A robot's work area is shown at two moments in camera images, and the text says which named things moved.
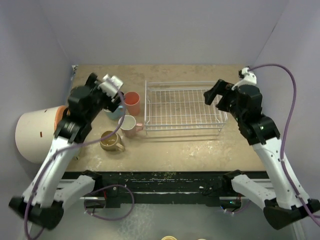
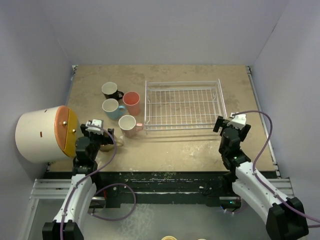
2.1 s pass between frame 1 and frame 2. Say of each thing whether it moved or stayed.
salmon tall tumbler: stayed
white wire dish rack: stayed
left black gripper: moved
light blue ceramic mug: stayed
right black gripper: moved
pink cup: stayed
